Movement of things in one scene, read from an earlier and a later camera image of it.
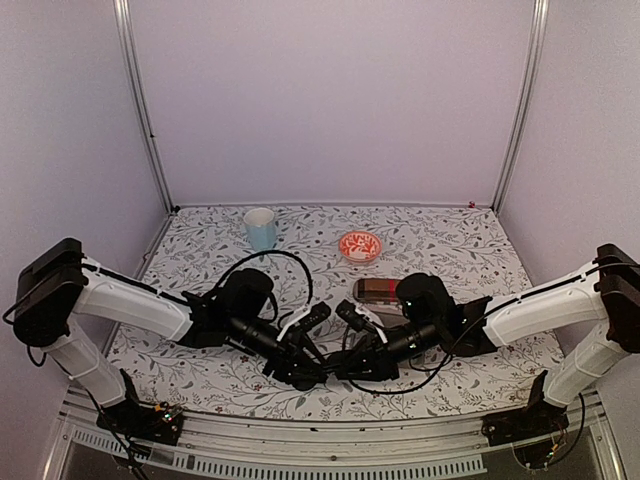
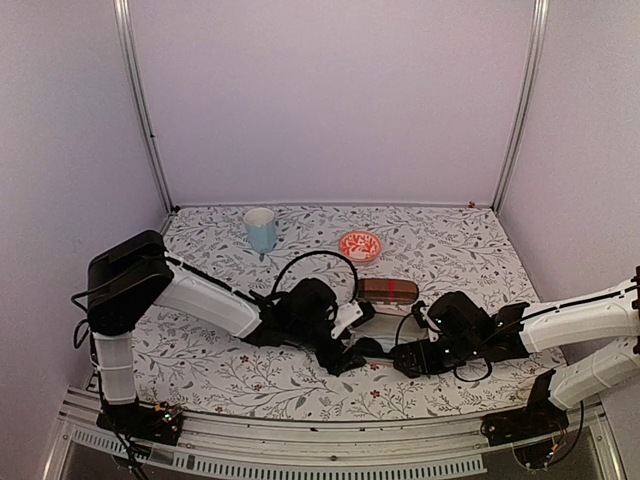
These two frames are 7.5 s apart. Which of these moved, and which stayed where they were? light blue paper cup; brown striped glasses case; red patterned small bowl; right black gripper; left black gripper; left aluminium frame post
Moved: right black gripper; left black gripper
Stayed: red patterned small bowl; brown striped glasses case; light blue paper cup; left aluminium frame post
